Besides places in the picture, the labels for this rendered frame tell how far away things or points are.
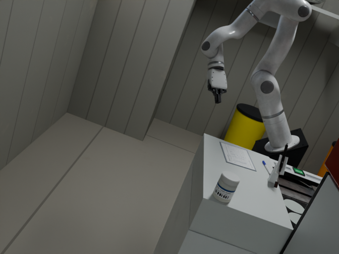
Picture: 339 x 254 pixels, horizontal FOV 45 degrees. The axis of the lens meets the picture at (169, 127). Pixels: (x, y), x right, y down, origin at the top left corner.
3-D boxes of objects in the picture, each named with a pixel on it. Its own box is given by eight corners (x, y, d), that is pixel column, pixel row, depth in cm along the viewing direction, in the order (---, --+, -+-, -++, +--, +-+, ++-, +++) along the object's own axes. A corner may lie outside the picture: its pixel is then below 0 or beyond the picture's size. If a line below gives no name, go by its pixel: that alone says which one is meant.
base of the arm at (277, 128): (263, 143, 235) (253, 114, 230) (295, 133, 232) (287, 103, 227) (267, 156, 217) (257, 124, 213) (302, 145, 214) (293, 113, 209)
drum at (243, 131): (246, 160, 454) (270, 112, 432) (248, 176, 418) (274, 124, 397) (215, 148, 453) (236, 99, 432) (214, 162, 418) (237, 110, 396)
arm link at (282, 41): (248, 90, 211) (244, 84, 227) (270, 99, 212) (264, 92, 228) (293, -4, 197) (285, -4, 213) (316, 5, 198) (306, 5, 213)
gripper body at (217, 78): (220, 72, 215) (221, 92, 212) (203, 69, 210) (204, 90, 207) (228, 67, 209) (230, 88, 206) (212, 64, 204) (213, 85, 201)
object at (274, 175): (276, 188, 175) (290, 162, 171) (268, 185, 175) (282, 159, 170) (274, 181, 181) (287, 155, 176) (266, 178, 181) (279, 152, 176)
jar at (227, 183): (230, 205, 148) (241, 184, 145) (212, 199, 148) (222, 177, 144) (229, 195, 155) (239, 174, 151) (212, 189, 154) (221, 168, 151)
